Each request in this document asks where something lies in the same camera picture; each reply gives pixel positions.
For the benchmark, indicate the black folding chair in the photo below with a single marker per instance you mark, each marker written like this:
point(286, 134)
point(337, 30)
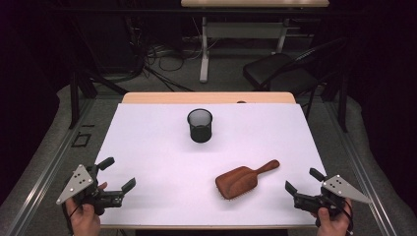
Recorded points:
point(275, 70)

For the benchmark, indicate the person's right hand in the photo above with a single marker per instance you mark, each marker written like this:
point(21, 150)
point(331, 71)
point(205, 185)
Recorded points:
point(331, 226)

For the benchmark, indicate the person's left hand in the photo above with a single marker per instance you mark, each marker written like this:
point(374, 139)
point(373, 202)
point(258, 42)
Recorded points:
point(83, 223)

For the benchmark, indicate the black metal stand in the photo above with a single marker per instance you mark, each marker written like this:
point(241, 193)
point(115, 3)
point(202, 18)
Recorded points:
point(74, 98)
point(342, 98)

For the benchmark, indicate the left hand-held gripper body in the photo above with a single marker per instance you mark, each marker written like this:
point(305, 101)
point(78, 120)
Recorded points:
point(77, 183)

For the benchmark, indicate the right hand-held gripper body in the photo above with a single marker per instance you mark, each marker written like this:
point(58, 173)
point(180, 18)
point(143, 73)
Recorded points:
point(344, 190)

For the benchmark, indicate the white table sheet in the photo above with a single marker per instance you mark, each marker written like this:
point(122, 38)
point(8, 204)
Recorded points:
point(164, 164)

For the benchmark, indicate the black mesh cup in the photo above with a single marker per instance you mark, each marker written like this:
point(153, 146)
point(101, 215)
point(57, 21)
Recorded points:
point(200, 132)

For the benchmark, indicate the white-legged desk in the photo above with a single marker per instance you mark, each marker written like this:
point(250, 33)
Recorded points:
point(205, 59)

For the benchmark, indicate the aluminium floor rail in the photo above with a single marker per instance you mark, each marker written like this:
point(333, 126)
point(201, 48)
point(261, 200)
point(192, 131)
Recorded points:
point(360, 170)
point(49, 170)

